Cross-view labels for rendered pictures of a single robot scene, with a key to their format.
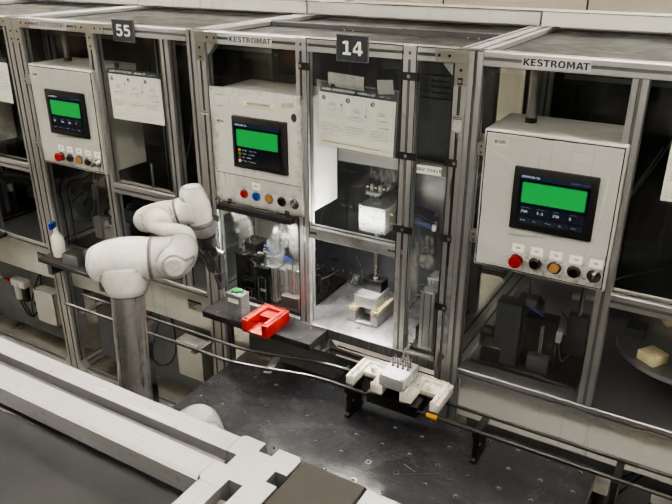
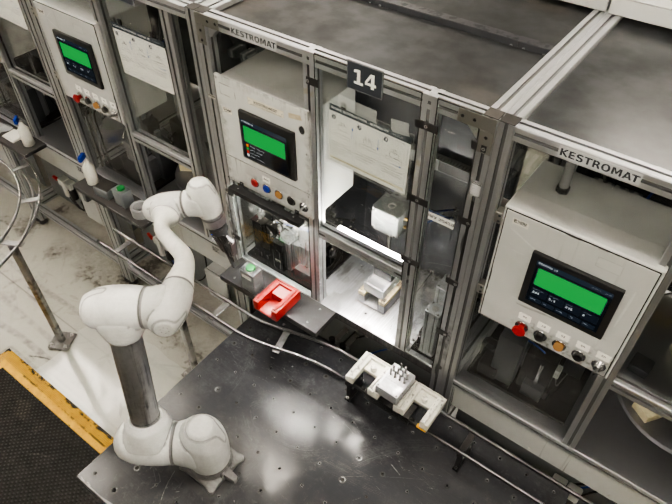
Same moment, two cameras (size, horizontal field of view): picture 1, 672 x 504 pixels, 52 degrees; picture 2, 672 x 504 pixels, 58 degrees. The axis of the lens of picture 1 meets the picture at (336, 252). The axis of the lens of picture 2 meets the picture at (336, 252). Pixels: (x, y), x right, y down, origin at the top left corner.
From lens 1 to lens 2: 0.99 m
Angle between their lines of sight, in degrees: 22
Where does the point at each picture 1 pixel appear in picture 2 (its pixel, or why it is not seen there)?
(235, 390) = (248, 355)
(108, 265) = (100, 322)
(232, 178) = (243, 165)
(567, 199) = (584, 298)
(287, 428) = (290, 408)
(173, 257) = (162, 322)
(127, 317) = (125, 360)
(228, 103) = (234, 96)
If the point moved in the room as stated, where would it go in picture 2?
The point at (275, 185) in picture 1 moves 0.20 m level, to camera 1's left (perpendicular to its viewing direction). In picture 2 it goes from (284, 185) to (231, 181)
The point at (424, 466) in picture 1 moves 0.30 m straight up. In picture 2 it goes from (409, 469) to (417, 429)
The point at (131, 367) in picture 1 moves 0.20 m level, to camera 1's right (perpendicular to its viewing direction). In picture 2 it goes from (134, 396) to (193, 402)
